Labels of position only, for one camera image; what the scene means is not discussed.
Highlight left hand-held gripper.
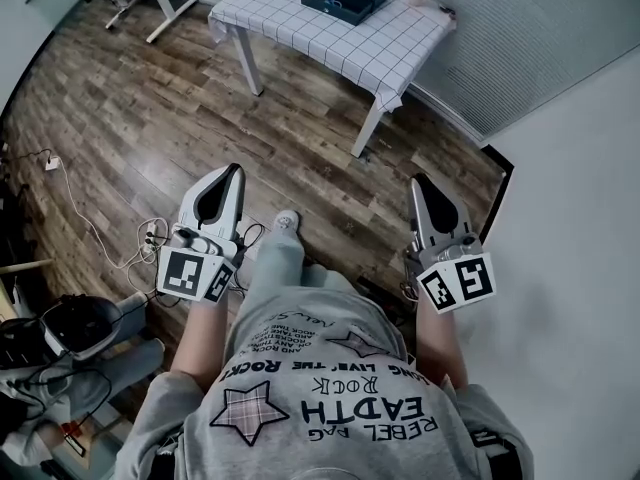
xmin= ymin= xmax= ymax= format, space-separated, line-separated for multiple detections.
xmin=157 ymin=163 xmax=247 ymax=307

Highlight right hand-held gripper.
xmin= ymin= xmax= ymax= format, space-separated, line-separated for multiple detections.
xmin=404 ymin=172 xmax=498 ymax=316

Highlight person's left forearm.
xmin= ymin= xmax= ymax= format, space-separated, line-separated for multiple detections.
xmin=171 ymin=295 xmax=234 ymax=393

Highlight person's right forearm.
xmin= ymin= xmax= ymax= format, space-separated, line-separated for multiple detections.
xmin=414 ymin=301 xmax=471 ymax=395

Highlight white power strip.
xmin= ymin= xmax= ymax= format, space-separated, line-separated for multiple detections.
xmin=141 ymin=219 xmax=163 ymax=265

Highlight white shoe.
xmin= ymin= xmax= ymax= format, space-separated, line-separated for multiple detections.
xmin=273 ymin=209 xmax=302 ymax=235

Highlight grey trousers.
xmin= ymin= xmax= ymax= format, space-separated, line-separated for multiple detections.
xmin=234 ymin=227 xmax=354 ymax=329

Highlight black and white headset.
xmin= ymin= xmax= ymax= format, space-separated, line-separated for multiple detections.
xmin=38 ymin=293 xmax=125 ymax=363

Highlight grey cloth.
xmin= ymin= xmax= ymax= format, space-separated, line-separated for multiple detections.
xmin=0 ymin=290 xmax=167 ymax=469

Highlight wooden stick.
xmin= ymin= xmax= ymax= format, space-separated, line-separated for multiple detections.
xmin=0 ymin=258 xmax=54 ymax=276

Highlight white slatted blind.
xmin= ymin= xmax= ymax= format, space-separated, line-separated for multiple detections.
xmin=407 ymin=0 xmax=640 ymax=142

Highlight white checked tablecloth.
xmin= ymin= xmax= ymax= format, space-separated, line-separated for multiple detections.
xmin=207 ymin=0 xmax=458 ymax=115

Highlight grey printed sweatshirt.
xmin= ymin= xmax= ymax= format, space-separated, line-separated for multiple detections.
xmin=115 ymin=266 xmax=537 ymax=480

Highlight black cable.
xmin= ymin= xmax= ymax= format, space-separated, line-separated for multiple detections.
xmin=230 ymin=221 xmax=267 ymax=292

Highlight white cable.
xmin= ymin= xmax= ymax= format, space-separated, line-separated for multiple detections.
xmin=55 ymin=160 xmax=151 ymax=272

